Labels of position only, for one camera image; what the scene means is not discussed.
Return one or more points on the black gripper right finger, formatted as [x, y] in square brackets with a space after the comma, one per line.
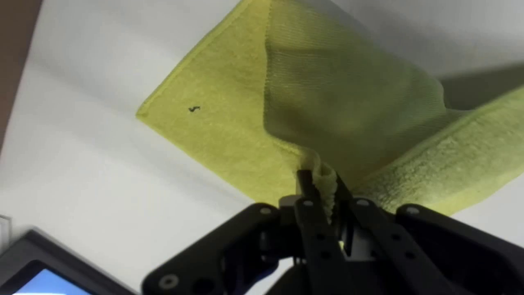
[414, 252]

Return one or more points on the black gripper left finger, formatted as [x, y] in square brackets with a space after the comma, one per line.
[255, 252]

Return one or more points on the yellow cloth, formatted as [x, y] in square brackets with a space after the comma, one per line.
[337, 93]

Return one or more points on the brown cardboard box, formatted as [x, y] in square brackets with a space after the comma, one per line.
[16, 55]

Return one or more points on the black tablet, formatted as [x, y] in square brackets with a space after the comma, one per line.
[49, 268]

